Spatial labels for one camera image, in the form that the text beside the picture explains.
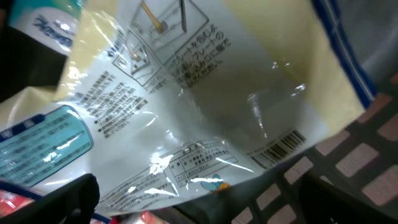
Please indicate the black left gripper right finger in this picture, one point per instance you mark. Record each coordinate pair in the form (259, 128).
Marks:
(321, 202)

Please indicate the red candy bag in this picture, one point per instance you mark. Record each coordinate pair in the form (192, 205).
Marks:
(11, 202)

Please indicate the white cream snack bag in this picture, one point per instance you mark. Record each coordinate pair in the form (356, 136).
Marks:
(167, 101)

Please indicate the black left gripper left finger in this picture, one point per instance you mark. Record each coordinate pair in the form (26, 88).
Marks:
(72, 203)

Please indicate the red stick sachet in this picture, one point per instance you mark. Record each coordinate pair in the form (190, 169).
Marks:
(132, 218)

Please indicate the grey plastic mesh basket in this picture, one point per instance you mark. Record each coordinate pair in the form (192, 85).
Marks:
(342, 171)

